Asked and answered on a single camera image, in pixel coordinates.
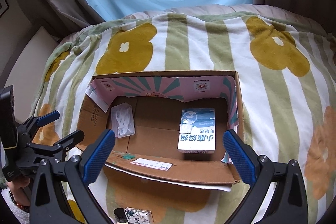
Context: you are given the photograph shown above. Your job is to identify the cardboard box pink lining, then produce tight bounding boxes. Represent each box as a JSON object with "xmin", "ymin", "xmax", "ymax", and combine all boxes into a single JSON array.
[{"xmin": 77, "ymin": 71, "xmax": 244, "ymax": 189}]

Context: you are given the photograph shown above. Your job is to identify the white blue patch box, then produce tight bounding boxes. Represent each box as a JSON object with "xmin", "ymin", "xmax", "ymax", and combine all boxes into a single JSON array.
[{"xmin": 177, "ymin": 108, "xmax": 216, "ymax": 153}]

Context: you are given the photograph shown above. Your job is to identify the black cosmetic cream jar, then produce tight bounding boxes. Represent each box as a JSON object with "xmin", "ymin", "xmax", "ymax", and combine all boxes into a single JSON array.
[{"xmin": 113, "ymin": 207, "xmax": 127, "ymax": 224}]

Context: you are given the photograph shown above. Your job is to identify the floral striped green blanket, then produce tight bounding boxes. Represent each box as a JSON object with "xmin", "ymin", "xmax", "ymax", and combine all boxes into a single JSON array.
[{"xmin": 32, "ymin": 9, "xmax": 335, "ymax": 223}]

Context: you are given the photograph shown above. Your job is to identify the framed wall picture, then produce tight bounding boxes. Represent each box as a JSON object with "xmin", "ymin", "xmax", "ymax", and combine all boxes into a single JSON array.
[{"xmin": 0, "ymin": 0, "xmax": 9, "ymax": 17}]

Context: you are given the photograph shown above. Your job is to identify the clear floss pick box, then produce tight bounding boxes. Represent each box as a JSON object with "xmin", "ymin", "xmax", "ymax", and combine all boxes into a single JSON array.
[{"xmin": 111, "ymin": 103, "xmax": 135, "ymax": 138}]

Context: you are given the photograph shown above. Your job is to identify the beaded bracelet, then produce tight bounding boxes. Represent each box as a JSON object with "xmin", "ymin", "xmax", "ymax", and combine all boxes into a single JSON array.
[{"xmin": 8, "ymin": 189, "xmax": 30, "ymax": 213}]

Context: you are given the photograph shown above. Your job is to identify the white floral pattern box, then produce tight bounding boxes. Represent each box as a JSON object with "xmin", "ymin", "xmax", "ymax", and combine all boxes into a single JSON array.
[{"xmin": 124, "ymin": 207, "xmax": 154, "ymax": 224}]

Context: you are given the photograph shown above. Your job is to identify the person's left hand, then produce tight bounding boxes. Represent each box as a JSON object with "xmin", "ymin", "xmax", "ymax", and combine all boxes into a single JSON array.
[{"xmin": 7, "ymin": 176, "xmax": 30, "ymax": 206}]

